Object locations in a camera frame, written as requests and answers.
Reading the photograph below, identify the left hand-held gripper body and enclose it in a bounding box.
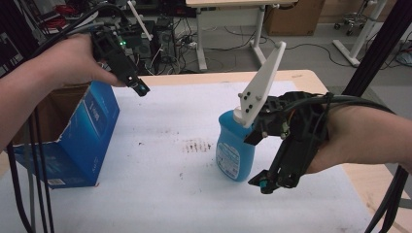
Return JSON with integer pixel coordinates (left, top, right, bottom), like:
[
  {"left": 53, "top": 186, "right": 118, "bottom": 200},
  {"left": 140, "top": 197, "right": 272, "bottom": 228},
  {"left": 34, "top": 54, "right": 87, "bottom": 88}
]
[{"left": 90, "top": 0, "right": 154, "bottom": 83}]

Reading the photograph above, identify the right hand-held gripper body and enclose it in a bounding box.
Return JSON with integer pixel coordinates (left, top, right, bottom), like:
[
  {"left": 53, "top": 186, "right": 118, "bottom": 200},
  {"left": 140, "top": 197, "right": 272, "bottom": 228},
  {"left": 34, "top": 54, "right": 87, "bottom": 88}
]
[{"left": 232, "top": 41, "right": 331, "bottom": 189}]

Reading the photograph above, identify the blue detergent bottle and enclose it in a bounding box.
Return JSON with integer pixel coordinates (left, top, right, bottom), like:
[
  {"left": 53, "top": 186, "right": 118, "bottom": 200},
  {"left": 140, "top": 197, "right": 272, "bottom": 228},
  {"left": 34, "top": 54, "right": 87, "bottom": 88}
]
[{"left": 215, "top": 110, "right": 258, "bottom": 183}]

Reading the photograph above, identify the blue cardboard box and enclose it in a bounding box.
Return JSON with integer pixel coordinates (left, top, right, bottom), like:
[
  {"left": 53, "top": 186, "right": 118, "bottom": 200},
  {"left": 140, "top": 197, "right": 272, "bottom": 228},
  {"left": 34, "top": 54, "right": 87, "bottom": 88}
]
[{"left": 6, "top": 81, "right": 120, "bottom": 190}]

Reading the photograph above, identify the person's right hand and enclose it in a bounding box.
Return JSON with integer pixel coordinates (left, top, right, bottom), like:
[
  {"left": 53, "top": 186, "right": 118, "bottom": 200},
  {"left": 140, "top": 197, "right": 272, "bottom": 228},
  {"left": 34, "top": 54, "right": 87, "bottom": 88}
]
[{"left": 305, "top": 105, "right": 361, "bottom": 175}]

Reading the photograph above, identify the person's left hand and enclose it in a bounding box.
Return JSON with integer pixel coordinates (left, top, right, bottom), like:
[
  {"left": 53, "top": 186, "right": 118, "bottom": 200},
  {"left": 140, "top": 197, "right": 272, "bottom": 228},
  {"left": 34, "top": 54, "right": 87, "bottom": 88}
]
[{"left": 42, "top": 32, "right": 126, "bottom": 88}]

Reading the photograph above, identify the computer tower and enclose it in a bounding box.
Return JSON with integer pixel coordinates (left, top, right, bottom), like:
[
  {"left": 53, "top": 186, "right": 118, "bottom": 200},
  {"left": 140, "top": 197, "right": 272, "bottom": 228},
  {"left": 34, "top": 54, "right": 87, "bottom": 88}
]
[{"left": 154, "top": 17, "right": 178, "bottom": 64}]

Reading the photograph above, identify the white foam mat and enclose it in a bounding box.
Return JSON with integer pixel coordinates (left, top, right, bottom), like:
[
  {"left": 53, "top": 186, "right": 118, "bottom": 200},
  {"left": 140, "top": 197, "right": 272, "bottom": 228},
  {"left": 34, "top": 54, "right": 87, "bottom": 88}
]
[{"left": 0, "top": 81, "right": 374, "bottom": 233}]

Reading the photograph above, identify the brown cardboard box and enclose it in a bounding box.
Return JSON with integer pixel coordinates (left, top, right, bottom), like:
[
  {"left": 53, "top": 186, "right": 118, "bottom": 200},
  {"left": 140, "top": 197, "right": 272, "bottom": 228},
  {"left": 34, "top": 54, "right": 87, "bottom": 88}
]
[{"left": 263, "top": 0, "right": 326, "bottom": 37}]

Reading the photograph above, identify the white stand leg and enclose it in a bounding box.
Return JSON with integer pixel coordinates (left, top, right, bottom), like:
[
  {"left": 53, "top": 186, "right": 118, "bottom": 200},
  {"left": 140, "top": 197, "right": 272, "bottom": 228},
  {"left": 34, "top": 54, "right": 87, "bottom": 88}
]
[{"left": 332, "top": 0, "right": 388, "bottom": 68}]

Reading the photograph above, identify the office chair base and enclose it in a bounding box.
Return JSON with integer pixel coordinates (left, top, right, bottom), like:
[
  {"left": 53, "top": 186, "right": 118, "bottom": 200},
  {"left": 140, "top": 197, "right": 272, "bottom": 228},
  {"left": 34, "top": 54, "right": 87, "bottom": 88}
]
[{"left": 334, "top": 11, "right": 365, "bottom": 37}]

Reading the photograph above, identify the white desk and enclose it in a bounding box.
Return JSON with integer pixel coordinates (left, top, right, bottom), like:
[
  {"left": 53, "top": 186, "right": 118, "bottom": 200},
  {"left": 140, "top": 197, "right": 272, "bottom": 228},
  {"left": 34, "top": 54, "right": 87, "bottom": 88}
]
[{"left": 185, "top": 0, "right": 299, "bottom": 72}]

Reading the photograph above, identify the black cable bundle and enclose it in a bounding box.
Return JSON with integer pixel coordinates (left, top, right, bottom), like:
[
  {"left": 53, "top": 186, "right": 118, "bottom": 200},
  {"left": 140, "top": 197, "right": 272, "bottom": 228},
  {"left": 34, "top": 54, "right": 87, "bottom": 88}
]
[
  {"left": 285, "top": 92, "right": 411, "bottom": 233},
  {"left": 5, "top": 2, "right": 131, "bottom": 233}
]

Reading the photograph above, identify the red cable coil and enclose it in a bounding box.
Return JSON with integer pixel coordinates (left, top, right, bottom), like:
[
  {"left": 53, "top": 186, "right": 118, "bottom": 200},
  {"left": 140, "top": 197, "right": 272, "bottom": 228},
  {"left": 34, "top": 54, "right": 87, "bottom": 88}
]
[{"left": 41, "top": 4, "right": 71, "bottom": 31}]

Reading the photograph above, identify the black floor cable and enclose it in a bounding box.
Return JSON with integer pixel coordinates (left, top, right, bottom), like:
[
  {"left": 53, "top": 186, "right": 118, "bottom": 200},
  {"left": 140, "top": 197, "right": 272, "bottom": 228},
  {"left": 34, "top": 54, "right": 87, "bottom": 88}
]
[{"left": 207, "top": 29, "right": 345, "bottom": 68}]

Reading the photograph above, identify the black frame pole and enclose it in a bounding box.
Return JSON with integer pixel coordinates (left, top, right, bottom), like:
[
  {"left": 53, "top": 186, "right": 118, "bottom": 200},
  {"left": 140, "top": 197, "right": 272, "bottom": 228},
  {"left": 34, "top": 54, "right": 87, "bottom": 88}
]
[{"left": 342, "top": 0, "right": 412, "bottom": 97}]

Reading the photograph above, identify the grey cable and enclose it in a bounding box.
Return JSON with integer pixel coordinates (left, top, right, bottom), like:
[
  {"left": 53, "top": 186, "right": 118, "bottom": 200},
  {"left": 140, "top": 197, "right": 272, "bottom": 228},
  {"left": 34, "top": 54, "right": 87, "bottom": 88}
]
[{"left": 22, "top": 21, "right": 105, "bottom": 233}]

